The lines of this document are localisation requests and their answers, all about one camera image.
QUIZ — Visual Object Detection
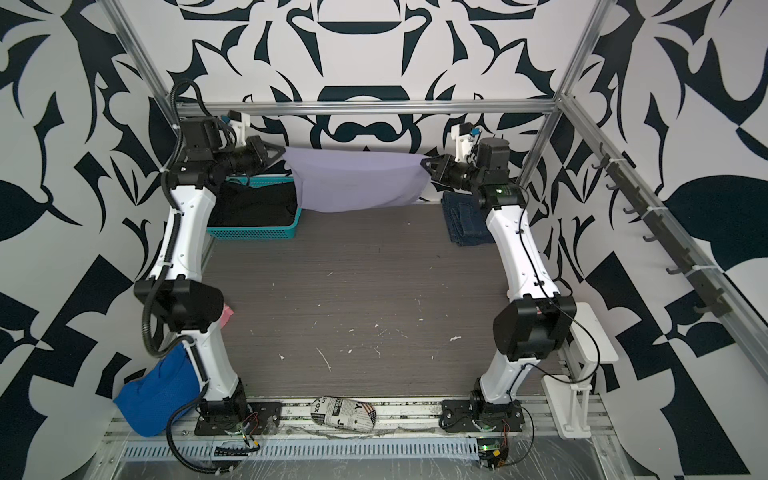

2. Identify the blue cap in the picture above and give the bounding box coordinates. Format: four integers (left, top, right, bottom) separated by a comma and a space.
114, 345, 200, 437

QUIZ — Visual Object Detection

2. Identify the black garment in basket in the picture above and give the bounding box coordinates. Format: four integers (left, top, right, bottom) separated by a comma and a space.
208, 182, 298, 227

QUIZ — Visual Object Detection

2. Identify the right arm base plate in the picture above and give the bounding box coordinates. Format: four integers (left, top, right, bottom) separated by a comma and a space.
438, 399, 525, 433

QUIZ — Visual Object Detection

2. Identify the lilac skirt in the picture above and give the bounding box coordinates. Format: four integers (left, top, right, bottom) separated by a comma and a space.
283, 147, 430, 213

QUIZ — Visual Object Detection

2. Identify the white cable duct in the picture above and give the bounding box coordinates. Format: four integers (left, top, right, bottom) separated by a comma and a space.
122, 436, 481, 462

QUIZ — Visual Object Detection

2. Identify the black wall hook rail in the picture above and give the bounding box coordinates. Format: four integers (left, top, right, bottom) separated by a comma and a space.
595, 142, 734, 318

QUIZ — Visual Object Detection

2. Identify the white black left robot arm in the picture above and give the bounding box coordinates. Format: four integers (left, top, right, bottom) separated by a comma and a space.
134, 79, 285, 424

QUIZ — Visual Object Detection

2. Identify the aluminium cage frame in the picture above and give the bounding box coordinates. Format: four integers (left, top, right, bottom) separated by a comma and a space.
106, 1, 767, 383

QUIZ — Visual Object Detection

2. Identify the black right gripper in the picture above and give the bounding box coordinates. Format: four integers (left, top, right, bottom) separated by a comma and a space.
425, 156, 489, 197

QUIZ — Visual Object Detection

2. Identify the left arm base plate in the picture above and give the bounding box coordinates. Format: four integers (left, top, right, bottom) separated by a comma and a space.
194, 401, 283, 436

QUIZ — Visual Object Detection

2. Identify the white stand rack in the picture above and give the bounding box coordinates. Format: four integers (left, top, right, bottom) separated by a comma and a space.
542, 302, 619, 440

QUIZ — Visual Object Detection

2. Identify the newspaper print shoe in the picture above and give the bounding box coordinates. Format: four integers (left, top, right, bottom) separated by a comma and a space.
310, 396, 377, 433

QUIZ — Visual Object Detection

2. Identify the teal plastic basket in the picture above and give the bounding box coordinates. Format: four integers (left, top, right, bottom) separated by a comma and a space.
207, 176, 302, 241

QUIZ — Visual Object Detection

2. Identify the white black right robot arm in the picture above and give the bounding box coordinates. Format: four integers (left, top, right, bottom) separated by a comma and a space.
422, 133, 577, 429

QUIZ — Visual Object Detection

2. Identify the green circuit board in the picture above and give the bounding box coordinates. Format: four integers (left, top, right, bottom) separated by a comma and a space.
477, 437, 509, 470

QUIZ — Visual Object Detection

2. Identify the pink alarm clock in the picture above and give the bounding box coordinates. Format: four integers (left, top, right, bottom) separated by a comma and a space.
219, 304, 233, 328

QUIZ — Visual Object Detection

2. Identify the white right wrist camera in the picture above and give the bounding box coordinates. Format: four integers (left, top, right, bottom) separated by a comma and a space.
450, 122, 481, 163

